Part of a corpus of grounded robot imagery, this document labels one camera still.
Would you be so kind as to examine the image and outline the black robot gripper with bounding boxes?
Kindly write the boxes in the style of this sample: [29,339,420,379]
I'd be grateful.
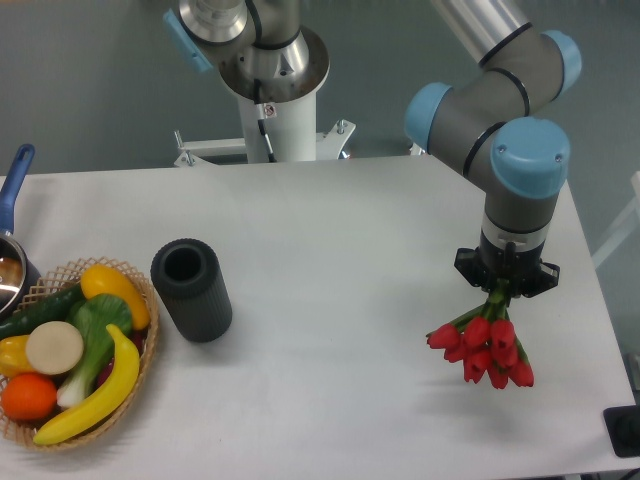
[454,238,560,298]

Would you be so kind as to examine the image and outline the red tulip bouquet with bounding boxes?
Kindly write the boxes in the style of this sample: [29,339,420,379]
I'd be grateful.
[426,279,535,390]

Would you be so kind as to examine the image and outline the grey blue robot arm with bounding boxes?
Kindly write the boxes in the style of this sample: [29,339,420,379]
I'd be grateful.
[163,1,582,297]

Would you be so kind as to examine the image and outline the dark grey ribbed vase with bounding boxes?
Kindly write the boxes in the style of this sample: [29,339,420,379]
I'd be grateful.
[151,238,233,343]

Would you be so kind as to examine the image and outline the black device at edge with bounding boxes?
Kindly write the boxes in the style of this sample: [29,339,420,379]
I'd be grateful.
[603,405,640,458]

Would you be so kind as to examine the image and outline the dark red fruit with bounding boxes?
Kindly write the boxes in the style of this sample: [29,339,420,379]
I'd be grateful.
[95,331,146,388]

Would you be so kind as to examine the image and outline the yellow banana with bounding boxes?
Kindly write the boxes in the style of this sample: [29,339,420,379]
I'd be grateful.
[33,324,140,446]

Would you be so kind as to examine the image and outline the yellow lemon squash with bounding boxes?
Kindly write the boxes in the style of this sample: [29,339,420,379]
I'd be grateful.
[80,264,151,331]

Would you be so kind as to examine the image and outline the green bok choy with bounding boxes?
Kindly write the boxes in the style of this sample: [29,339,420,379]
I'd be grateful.
[57,294,132,410]

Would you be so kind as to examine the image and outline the woven wicker basket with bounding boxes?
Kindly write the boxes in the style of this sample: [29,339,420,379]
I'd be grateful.
[1,257,159,452]

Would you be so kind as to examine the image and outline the green cucumber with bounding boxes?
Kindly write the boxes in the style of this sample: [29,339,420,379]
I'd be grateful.
[1,283,85,340]

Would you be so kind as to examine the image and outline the beige round disc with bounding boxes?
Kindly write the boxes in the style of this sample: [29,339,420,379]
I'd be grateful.
[25,321,84,375]

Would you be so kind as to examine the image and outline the orange fruit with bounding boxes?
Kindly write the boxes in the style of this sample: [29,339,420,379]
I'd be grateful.
[1,373,57,421]

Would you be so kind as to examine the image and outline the yellow bell pepper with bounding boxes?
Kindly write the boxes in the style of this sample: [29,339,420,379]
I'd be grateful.
[0,335,35,378]

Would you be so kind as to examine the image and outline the white frame at right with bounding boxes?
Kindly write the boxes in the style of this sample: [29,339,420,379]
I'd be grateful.
[591,171,639,269]

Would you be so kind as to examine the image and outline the blue handled saucepan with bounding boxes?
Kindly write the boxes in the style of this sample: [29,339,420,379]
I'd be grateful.
[1,144,40,321]

